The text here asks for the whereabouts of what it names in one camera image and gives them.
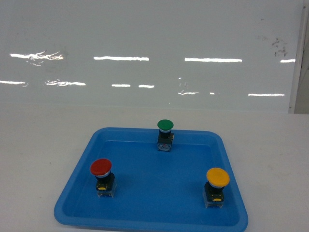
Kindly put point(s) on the red mushroom push button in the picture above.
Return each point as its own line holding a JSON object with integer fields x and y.
{"x": 106, "y": 182}

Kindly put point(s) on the yellow mushroom push button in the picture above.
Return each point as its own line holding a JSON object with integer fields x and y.
{"x": 217, "y": 180}

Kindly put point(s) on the green mushroom push button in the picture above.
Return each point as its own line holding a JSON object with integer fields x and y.
{"x": 165, "y": 137}

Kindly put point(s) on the blue plastic tray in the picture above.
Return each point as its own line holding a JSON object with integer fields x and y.
{"x": 156, "y": 191}

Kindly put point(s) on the white glossy backboard panel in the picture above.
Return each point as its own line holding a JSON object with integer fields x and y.
{"x": 182, "y": 54}

